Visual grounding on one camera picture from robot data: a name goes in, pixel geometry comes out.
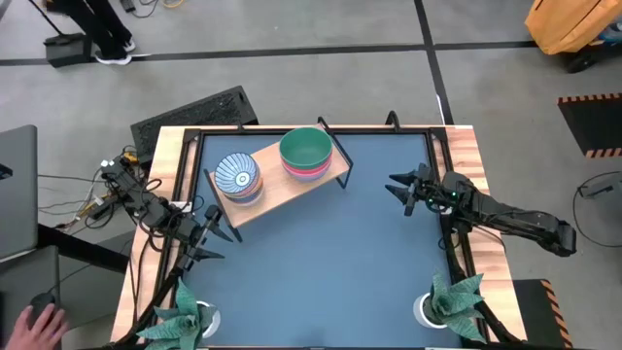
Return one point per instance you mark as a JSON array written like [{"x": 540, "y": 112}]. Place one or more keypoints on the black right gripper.
[{"x": 432, "y": 194}]

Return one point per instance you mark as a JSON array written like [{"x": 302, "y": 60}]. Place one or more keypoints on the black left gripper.
[{"x": 194, "y": 233}]

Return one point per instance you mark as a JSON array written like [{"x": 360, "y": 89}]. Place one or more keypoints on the orange floral patterned bowl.
[{"x": 245, "y": 198}]

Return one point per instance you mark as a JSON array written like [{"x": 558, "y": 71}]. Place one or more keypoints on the red zigzag patterned bowl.
[{"x": 228, "y": 170}]

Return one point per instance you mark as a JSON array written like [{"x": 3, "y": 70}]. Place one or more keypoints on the plain slate blue bowl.
[{"x": 307, "y": 180}]

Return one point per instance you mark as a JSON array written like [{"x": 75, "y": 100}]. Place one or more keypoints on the plain pink bowl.
[{"x": 307, "y": 176}]

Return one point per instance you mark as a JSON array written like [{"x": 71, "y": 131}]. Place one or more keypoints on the plain orange red bowl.
[{"x": 307, "y": 172}]

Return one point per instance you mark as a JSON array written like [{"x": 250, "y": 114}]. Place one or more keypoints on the plain teal green bowl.
[{"x": 306, "y": 148}]

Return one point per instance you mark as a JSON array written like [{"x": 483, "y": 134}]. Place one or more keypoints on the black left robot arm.
[{"x": 146, "y": 209}]

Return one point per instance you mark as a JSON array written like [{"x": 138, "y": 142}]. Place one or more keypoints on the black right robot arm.
[{"x": 510, "y": 219}]

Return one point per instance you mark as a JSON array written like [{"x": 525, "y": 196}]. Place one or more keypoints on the wooden shelf black metal legs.
[{"x": 282, "y": 187}]

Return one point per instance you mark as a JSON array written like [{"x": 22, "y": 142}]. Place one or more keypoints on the artificial plant white pot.
[
  {"x": 182, "y": 321},
  {"x": 452, "y": 306}
]

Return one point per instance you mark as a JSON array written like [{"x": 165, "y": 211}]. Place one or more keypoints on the blue grey table mat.
[{"x": 330, "y": 272}]

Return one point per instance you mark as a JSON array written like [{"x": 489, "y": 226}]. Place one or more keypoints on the black perforated metal box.
[{"x": 194, "y": 114}]

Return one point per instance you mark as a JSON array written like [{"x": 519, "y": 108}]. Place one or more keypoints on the black mat orange hazard stripes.
[
  {"x": 593, "y": 124},
  {"x": 534, "y": 311}
]

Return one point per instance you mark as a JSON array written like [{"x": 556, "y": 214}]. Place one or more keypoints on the black computer mouse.
[{"x": 41, "y": 300}]

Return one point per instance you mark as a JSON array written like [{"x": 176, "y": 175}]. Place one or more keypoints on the grey floor device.
[{"x": 597, "y": 190}]

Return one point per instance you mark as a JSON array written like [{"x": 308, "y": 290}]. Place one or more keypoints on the person's hand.
[{"x": 39, "y": 333}]

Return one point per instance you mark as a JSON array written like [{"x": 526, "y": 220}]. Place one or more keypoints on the grey laptop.
[{"x": 17, "y": 194}]

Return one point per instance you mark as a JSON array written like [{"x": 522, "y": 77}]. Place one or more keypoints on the yellow bin cart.
[{"x": 568, "y": 24}]

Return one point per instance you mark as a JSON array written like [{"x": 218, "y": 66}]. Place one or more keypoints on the person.
[{"x": 104, "y": 29}]

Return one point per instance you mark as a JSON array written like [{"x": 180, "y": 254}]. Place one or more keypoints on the black power adapter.
[{"x": 128, "y": 5}]

